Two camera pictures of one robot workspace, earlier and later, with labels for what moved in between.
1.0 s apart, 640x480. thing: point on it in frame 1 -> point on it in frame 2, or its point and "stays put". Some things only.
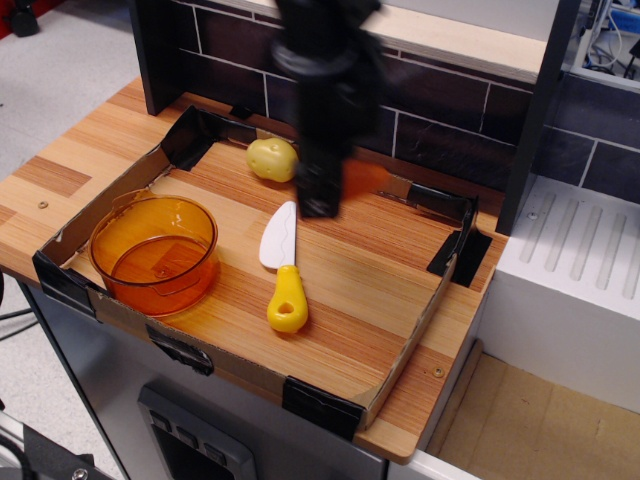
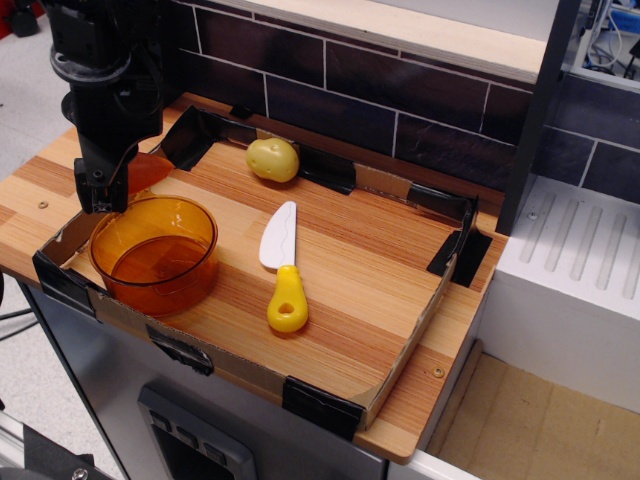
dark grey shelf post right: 564,23 stays put
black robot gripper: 342,83 -> 115,102
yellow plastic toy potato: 272,159 stays put
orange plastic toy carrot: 359,177 -> 145,169
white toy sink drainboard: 565,303 stays put
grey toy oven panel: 188,445 stays put
